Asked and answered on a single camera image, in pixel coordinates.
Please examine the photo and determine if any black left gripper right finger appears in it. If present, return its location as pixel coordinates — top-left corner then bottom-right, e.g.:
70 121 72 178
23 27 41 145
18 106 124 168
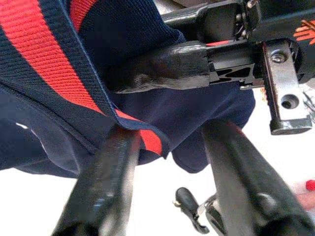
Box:
201 119 315 236

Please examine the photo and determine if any red plastic hanger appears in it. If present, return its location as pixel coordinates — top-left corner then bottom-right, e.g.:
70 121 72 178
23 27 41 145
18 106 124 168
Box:
205 40 233 48

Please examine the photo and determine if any navy knit sweater red trim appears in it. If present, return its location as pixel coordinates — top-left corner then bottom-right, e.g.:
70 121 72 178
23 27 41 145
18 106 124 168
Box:
0 0 256 179

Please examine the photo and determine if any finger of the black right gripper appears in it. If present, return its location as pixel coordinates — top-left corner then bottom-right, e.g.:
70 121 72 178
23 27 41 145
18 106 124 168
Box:
108 40 256 94
159 0 244 41

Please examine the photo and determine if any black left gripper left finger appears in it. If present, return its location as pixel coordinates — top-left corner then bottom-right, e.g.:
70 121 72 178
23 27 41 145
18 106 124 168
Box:
50 126 142 236

